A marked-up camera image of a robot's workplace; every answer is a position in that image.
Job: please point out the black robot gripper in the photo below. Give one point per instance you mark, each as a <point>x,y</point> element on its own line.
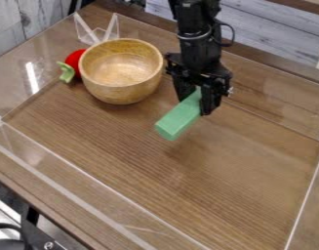
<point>213,78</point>

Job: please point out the green rectangular block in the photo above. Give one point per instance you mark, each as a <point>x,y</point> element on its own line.
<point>178,119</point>

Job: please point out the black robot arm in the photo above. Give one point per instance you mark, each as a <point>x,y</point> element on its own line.
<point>196,67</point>

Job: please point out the light wooden bowl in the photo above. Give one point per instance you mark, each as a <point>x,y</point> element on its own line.
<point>121,70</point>

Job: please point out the red toy strawberry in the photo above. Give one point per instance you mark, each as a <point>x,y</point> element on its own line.
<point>70,66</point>

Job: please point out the black table leg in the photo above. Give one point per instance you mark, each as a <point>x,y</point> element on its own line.
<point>33,215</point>

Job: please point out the clear acrylic corner bracket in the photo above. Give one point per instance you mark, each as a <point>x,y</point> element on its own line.
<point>97,35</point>

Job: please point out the clear acrylic tray wall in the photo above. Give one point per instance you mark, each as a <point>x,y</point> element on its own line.
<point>104,219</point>

